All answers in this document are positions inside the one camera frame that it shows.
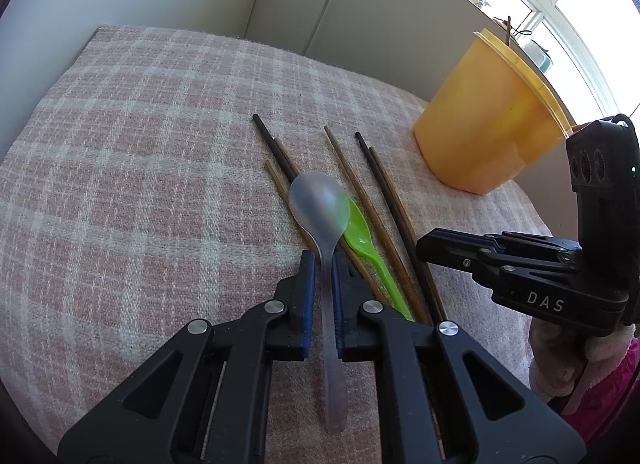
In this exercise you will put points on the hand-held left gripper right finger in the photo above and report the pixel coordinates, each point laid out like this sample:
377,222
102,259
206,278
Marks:
337,304

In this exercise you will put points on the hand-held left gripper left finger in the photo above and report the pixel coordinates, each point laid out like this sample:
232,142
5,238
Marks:
309,294

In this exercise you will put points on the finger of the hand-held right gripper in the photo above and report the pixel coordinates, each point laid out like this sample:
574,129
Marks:
540,246
450,249

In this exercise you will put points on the clear plastic spoon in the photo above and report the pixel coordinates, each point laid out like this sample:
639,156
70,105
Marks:
320,204

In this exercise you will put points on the yellow plastic container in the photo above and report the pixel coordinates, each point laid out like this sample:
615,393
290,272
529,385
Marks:
480,119

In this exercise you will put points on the green plastic spoon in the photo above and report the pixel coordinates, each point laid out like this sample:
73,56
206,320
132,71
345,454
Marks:
357,234

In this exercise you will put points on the pink clothing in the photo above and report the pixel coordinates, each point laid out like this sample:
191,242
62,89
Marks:
605,384

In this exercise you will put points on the teal and white appliance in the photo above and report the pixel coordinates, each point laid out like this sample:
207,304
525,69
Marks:
540,59

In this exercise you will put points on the pink checked tablecloth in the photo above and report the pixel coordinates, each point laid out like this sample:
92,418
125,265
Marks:
150,169

